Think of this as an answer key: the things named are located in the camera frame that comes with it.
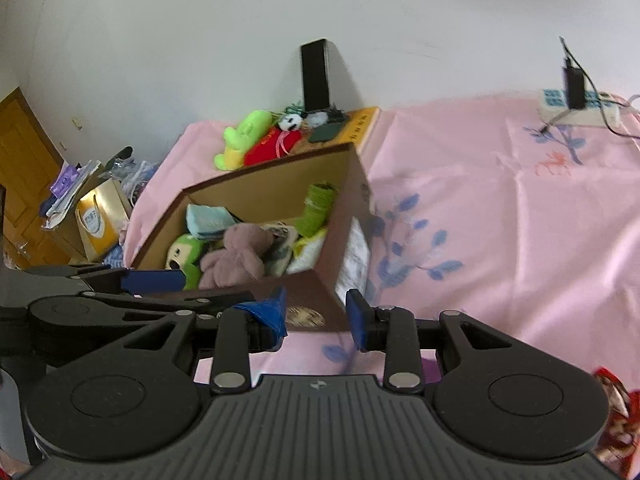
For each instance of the white power strip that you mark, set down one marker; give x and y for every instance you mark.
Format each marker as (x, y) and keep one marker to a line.
(595, 112)

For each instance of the wooden door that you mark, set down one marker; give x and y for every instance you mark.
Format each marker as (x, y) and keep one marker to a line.
(25, 160)

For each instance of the red printed cloth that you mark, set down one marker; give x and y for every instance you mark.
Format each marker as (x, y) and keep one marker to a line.
(615, 410)

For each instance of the brown cardboard box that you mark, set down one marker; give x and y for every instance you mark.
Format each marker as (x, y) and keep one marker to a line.
(320, 280)

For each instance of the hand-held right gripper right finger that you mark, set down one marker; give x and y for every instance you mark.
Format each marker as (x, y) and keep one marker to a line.
(356, 320)

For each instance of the green frog plush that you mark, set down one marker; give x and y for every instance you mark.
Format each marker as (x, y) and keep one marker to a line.
(245, 132)

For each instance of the green plush doll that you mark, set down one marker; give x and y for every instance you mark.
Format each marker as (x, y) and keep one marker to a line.
(182, 260)

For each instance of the small panda plush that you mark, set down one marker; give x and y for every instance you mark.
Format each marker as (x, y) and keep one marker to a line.
(290, 122)

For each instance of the black charger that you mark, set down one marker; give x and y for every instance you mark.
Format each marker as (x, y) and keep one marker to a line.
(575, 85)

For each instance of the lime green knit sock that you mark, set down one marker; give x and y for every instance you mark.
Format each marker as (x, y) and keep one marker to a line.
(317, 207)

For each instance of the pink printed bedsheet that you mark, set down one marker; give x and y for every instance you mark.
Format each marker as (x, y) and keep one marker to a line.
(500, 235)

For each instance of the white fluffy pompom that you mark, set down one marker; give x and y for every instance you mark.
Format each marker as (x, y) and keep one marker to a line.
(316, 119)

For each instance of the pile of bags and papers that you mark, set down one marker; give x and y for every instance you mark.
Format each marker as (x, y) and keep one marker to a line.
(80, 185)

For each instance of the red pouch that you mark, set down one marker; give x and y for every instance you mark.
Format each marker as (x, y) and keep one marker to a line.
(270, 147)

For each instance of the yellow paper bag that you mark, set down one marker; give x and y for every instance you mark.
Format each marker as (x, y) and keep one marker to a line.
(102, 220)

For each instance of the yellow book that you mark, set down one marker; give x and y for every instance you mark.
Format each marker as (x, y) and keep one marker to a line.
(362, 127)

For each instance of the pink teddy bear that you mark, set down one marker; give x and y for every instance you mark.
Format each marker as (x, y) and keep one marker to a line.
(235, 255)

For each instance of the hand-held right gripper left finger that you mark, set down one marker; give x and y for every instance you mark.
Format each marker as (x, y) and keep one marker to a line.
(265, 317)

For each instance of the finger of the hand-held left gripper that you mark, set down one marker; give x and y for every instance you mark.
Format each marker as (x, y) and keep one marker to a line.
(155, 281)
(200, 304)

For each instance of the black upright device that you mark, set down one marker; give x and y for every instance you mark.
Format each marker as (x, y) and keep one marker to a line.
(316, 75)

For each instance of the green striped small ornament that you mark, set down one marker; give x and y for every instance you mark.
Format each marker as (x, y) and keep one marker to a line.
(292, 109)

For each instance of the light blue towel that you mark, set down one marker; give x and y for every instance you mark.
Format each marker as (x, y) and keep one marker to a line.
(210, 220)

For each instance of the dark flat case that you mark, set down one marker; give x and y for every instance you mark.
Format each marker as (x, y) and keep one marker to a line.
(325, 133)

